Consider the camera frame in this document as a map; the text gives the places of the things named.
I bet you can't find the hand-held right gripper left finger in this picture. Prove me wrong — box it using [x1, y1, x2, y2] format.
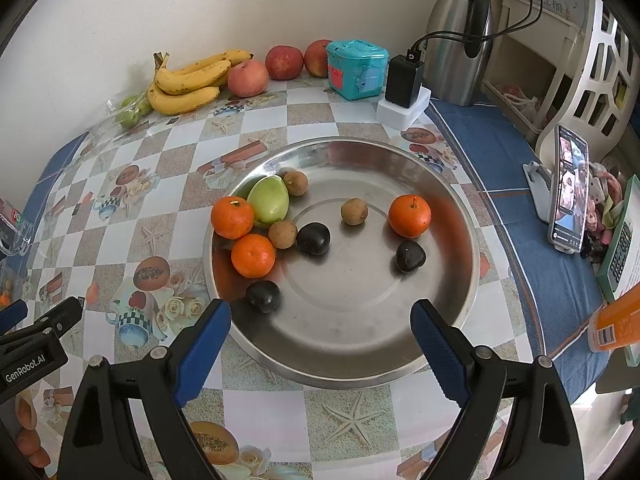
[59, 298, 232, 480]

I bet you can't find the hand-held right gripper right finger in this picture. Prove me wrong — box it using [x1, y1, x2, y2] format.
[410, 298, 586, 480]

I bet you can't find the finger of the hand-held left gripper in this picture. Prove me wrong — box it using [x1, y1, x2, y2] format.
[0, 296, 83, 346]
[0, 300, 28, 333]

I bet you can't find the dark purple plum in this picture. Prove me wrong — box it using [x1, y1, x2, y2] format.
[245, 280, 282, 314]
[395, 240, 427, 274]
[296, 222, 331, 256]

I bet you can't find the large steel bowl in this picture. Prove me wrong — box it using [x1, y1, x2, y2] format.
[202, 136, 482, 391]

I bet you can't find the orange tangerine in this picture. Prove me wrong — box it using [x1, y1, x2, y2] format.
[230, 233, 276, 279]
[388, 194, 432, 239]
[210, 196, 255, 240]

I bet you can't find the brown longan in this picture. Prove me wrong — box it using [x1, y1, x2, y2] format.
[341, 198, 369, 226]
[282, 170, 309, 197]
[268, 220, 299, 250]

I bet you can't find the green mango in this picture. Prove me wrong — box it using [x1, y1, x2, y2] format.
[247, 175, 291, 226]

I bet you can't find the blue tablecloth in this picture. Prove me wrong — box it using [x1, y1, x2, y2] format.
[20, 95, 640, 411]

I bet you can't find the checkered printed tablecloth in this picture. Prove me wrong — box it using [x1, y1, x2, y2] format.
[0, 77, 551, 480]

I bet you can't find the grey phone stand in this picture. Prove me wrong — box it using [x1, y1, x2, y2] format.
[522, 160, 556, 223]

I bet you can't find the smartphone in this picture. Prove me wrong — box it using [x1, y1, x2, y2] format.
[547, 125, 591, 253]

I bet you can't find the clear bag of green limes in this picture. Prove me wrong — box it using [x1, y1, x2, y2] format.
[107, 94, 153, 131]

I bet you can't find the pile of colourful trinkets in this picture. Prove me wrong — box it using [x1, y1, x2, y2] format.
[582, 157, 628, 266]

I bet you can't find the white power block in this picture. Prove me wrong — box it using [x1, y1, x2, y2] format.
[376, 86, 432, 131]

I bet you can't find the yellow banana bunch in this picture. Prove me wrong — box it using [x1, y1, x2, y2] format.
[146, 50, 254, 116]

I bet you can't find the plastic bag with red contents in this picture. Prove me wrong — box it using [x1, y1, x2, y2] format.
[500, 82, 543, 126]

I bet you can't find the black power adapter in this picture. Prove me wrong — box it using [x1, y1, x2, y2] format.
[384, 54, 426, 109]

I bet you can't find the pale pink apple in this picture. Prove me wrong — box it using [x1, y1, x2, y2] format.
[227, 59, 270, 98]

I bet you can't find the teal toy box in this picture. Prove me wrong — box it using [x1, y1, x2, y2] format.
[326, 39, 390, 102]

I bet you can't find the red apple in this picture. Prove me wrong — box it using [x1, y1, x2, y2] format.
[265, 45, 305, 81]
[304, 40, 333, 79]

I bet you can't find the white wooden shelf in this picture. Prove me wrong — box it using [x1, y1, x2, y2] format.
[480, 0, 591, 136]

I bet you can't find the steel thermos jug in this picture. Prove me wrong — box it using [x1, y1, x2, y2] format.
[422, 0, 496, 107]

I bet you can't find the white plastic lattice chair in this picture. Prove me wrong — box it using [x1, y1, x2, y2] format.
[535, 0, 640, 171]

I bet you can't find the black power cable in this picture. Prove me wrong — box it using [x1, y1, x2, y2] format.
[417, 0, 545, 56]
[407, 0, 533, 58]

